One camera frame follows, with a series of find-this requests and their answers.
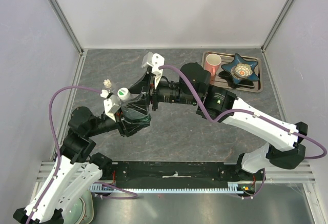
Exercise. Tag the blue star-shaped dish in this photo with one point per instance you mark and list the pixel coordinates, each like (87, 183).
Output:
(238, 59)

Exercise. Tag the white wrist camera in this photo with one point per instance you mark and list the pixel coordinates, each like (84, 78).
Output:
(154, 61)
(111, 103)

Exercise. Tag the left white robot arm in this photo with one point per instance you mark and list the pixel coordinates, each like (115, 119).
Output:
(76, 169)

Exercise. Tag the slotted cable duct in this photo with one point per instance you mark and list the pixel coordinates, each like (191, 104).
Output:
(232, 188)

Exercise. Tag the cream bottle cap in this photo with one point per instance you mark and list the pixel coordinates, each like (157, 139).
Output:
(107, 83)

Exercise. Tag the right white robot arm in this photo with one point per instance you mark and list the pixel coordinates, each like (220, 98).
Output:
(191, 85)

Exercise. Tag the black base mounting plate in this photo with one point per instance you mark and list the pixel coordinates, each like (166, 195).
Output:
(129, 170)

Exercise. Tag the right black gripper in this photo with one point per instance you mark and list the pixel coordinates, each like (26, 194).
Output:
(146, 84)

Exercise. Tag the small patterned bowl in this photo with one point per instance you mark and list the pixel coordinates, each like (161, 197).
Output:
(242, 71)

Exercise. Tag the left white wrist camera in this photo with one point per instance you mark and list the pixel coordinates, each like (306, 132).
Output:
(111, 103)

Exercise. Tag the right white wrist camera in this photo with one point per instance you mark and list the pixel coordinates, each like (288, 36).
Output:
(154, 61)

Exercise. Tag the white bottle cap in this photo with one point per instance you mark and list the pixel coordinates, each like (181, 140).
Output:
(124, 94)

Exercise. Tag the pink mug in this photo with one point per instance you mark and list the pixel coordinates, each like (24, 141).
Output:
(212, 63)

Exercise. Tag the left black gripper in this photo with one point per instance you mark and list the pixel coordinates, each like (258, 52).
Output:
(127, 128)

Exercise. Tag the green ceramic plate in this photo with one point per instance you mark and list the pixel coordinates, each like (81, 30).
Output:
(88, 208)

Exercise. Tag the green ceramic bowl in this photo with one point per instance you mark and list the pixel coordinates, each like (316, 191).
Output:
(76, 213)

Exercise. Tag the green label water bottle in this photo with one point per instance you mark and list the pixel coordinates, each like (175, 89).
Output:
(136, 112)

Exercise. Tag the metal tray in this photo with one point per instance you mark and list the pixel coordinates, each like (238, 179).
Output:
(224, 80)

